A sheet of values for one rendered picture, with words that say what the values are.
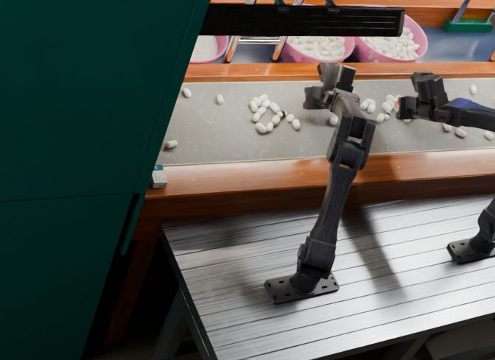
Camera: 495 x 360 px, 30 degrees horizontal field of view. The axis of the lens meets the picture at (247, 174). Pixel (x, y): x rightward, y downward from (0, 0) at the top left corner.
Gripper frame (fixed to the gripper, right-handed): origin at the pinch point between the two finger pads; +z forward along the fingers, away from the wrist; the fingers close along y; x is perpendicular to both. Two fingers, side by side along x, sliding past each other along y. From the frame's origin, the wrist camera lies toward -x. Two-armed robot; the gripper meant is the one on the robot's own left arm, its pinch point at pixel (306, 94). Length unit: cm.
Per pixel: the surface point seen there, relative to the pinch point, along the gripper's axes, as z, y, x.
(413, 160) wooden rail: -21.2, -24.4, 17.5
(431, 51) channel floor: 26, -62, -11
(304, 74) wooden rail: 5.7, -2.0, -5.5
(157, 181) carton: -25, 55, 18
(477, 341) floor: 10, -79, 91
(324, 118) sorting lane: -4.7, -3.6, 6.7
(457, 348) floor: 9, -69, 92
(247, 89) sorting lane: 4.9, 17.0, -1.4
